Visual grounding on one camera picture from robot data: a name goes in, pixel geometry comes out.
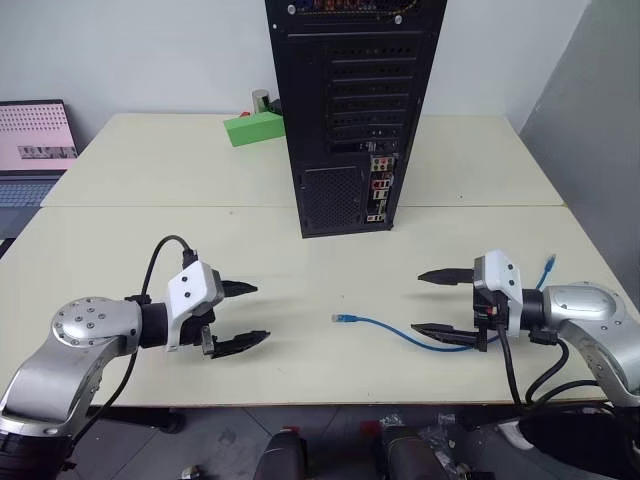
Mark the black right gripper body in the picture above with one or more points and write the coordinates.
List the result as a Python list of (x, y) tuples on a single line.
[(492, 312)]

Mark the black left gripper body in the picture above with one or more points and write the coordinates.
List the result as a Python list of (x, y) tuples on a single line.
[(197, 332)]

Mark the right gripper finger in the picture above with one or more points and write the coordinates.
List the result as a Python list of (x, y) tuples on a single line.
[(445, 334), (447, 277)]

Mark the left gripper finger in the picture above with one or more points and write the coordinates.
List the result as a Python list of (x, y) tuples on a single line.
[(240, 288), (240, 344)]

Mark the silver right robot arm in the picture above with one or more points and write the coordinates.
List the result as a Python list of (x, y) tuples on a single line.
[(580, 305)]

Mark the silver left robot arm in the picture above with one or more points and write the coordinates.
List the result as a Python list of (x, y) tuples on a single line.
[(60, 360)]

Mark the black table leg caster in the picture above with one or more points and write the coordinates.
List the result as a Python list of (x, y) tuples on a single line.
[(174, 420)]

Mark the small dark rounded shape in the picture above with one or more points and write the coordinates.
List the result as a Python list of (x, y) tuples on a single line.
[(282, 455)]

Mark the large dark rounded shape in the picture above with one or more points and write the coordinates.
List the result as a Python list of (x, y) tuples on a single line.
[(405, 455)]

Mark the black glossy rounded shape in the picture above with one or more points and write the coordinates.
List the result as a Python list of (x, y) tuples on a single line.
[(575, 430)]

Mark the green rectangular box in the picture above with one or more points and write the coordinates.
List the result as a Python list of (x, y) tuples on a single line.
[(252, 129)]

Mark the silver metal cylinder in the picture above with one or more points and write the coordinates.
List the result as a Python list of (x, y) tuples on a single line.
[(260, 100)]

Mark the black computer tower case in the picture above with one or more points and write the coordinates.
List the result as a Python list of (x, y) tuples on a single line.
[(345, 100)]

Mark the laptop with pink screen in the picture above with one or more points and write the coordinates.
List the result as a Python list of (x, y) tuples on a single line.
[(35, 135)]

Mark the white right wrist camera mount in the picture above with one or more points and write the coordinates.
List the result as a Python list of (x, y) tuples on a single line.
[(502, 275)]

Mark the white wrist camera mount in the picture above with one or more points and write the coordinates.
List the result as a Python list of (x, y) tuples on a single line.
[(192, 290), (502, 275)]

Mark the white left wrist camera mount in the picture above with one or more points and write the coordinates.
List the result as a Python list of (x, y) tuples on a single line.
[(192, 290)]

